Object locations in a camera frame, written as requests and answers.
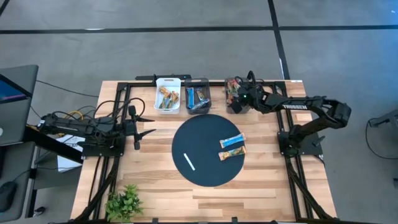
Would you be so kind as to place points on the light blue granola bar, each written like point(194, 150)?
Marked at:
point(232, 140)

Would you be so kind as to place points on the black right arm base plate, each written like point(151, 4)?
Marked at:
point(314, 149)

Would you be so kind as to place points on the white plastic bin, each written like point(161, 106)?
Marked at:
point(168, 81)

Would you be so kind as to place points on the dark grey desk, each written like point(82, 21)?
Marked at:
point(18, 168)

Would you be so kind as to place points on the grey translucent plastic bin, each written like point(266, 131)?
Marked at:
point(198, 112)
point(245, 110)

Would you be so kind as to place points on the small green artificial plant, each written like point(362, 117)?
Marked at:
point(124, 205)

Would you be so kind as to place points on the blue yellow granola bar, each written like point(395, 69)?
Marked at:
point(200, 93)

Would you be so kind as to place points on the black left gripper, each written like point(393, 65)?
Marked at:
point(134, 127)

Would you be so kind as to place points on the red yellow granola bar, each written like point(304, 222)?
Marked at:
point(163, 91)

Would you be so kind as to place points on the grey metal stand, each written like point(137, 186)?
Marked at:
point(385, 118)

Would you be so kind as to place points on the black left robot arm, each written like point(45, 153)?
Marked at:
point(77, 126)

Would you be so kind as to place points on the orange red granola bar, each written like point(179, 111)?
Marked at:
point(231, 92)

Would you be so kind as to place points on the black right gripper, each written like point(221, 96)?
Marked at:
point(248, 96)

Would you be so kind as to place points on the black desk beam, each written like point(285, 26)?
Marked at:
point(53, 146)

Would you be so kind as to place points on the round dark blue woven placemat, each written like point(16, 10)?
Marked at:
point(199, 140)

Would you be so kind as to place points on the black computer mouse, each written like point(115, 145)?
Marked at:
point(7, 196)

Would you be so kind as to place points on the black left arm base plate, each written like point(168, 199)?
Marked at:
point(90, 152)

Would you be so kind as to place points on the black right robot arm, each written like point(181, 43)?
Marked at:
point(298, 105)

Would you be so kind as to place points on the small white paper strip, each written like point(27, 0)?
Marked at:
point(189, 161)

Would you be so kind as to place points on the black aluminium rig frame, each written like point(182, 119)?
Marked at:
point(270, 83)

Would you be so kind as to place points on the grey laptop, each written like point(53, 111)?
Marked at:
point(18, 118)

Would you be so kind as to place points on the white paper sheet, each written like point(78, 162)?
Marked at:
point(66, 163)

